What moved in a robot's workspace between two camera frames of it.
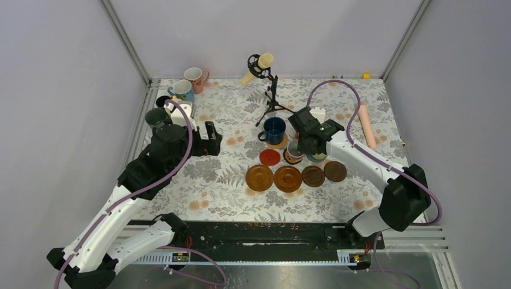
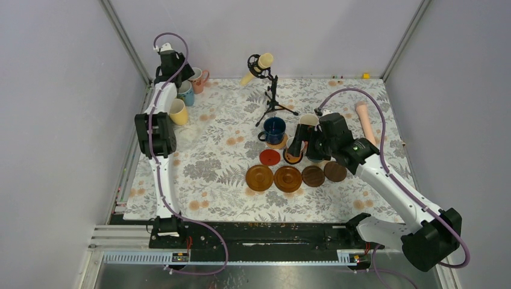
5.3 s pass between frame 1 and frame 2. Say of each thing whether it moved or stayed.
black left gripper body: moved
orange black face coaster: stayed
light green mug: stayed
